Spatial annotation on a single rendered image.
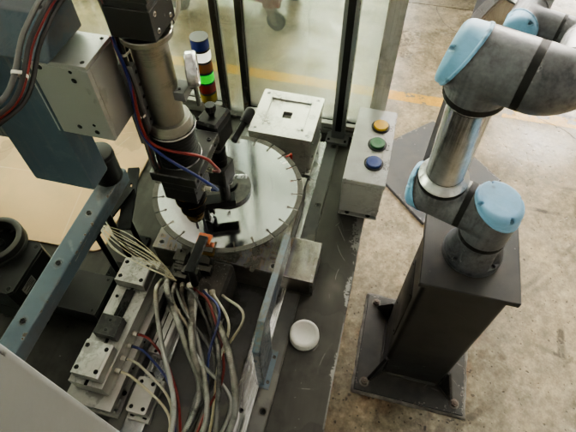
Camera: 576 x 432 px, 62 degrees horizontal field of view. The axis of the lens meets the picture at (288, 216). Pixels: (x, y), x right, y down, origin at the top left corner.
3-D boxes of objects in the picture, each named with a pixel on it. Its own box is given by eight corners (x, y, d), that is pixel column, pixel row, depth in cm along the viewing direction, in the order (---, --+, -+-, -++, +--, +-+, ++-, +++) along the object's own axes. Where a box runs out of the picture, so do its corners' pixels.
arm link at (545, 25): (559, 27, 99) (571, 3, 105) (506, 11, 103) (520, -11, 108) (543, 59, 106) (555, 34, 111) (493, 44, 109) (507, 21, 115)
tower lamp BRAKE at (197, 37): (195, 40, 117) (193, 29, 114) (212, 43, 116) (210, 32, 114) (188, 51, 114) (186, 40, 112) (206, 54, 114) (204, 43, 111)
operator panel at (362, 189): (354, 143, 149) (359, 106, 137) (388, 149, 147) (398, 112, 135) (337, 213, 133) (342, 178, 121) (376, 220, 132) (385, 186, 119)
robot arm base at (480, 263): (500, 235, 129) (514, 213, 121) (501, 283, 120) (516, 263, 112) (443, 224, 131) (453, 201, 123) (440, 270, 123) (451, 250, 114)
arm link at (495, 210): (500, 261, 113) (522, 228, 102) (446, 235, 117) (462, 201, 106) (514, 225, 119) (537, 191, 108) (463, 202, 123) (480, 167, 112)
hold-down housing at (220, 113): (218, 167, 100) (205, 90, 84) (239, 173, 99) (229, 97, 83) (206, 186, 97) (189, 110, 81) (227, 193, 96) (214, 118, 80)
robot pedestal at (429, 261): (465, 316, 195) (545, 207, 134) (462, 417, 172) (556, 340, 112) (369, 295, 201) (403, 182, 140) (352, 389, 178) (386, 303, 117)
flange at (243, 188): (256, 201, 110) (255, 194, 108) (209, 212, 108) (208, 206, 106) (244, 166, 117) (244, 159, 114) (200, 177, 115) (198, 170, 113)
